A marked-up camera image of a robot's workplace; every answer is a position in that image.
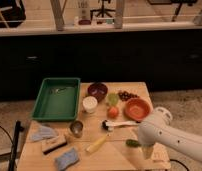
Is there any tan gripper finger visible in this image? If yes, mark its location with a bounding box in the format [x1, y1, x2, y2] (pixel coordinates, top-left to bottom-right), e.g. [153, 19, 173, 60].
[142, 146, 154, 159]

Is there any green chili pepper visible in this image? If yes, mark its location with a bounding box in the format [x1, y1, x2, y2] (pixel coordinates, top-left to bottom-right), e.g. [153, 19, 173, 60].
[126, 139, 141, 148]

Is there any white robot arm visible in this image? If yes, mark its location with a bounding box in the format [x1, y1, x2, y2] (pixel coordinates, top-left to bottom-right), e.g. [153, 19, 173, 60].
[136, 107, 202, 163]

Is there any white cup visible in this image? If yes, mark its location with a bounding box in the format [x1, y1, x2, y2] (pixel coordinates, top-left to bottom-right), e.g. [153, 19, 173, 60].
[82, 96, 98, 113]

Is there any metal cup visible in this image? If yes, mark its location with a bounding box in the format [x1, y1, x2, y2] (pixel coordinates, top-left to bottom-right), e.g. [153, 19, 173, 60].
[70, 121, 83, 138]

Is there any orange bowl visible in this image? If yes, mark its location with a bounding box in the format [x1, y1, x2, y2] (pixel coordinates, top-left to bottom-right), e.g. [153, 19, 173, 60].
[124, 98, 151, 121]

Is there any red tomato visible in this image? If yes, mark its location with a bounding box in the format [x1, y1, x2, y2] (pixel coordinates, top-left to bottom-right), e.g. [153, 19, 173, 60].
[107, 106, 119, 119]

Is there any bunch of dark grapes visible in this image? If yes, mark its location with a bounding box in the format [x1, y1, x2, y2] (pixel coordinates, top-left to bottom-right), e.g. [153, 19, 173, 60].
[118, 91, 138, 101]

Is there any green apple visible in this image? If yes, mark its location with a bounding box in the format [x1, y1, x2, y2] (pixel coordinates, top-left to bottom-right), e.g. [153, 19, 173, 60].
[107, 93, 119, 106]

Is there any dark red bowl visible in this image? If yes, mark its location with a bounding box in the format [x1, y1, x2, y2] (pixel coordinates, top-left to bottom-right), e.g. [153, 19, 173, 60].
[87, 83, 108, 102]

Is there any blue sponge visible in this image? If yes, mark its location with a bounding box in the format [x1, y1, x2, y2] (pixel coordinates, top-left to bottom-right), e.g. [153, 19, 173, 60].
[55, 148, 79, 171]

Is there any wooden block eraser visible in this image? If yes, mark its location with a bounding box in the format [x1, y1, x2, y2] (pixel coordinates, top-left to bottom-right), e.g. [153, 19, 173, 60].
[42, 135, 67, 155]

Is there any green plastic tray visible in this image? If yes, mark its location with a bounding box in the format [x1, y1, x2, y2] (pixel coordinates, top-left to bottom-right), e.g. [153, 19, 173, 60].
[32, 78, 80, 122]

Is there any grey blue cloth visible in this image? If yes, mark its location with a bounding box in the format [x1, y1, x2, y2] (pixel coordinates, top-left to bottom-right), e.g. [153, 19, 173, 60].
[30, 125, 58, 142]

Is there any metal spoon in tray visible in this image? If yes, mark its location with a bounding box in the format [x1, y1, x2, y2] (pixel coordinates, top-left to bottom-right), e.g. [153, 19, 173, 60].
[49, 87, 74, 94]

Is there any black pole stand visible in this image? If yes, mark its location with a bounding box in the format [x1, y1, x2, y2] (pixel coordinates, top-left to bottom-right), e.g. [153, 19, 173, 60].
[8, 121, 24, 171]

